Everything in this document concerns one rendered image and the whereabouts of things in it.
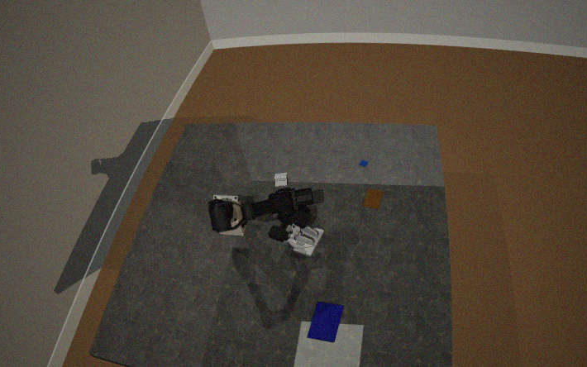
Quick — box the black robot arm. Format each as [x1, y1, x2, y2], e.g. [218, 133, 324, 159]
[208, 188, 314, 233]

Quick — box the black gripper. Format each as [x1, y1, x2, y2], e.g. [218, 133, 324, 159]
[268, 212, 294, 242]

